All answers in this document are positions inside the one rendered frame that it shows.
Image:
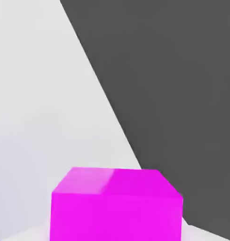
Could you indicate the small magenta cube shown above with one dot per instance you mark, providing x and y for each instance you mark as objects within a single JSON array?
[{"x": 116, "y": 212}]

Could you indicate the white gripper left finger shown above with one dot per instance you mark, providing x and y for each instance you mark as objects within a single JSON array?
[{"x": 34, "y": 234}]

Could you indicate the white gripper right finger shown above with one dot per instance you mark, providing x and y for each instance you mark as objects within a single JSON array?
[{"x": 197, "y": 234}]

